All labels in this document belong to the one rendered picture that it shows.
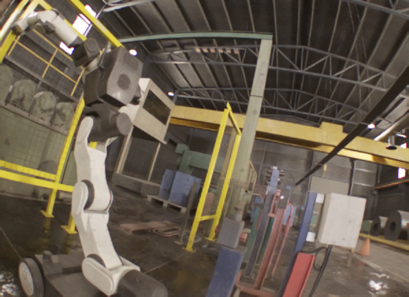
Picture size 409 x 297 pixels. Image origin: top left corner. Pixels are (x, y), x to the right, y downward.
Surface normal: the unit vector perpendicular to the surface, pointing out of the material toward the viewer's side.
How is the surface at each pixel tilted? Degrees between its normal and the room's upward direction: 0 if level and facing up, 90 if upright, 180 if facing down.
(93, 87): 102
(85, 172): 90
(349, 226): 90
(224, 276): 90
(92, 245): 90
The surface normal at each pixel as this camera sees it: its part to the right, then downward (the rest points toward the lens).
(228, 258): -0.29, -0.28
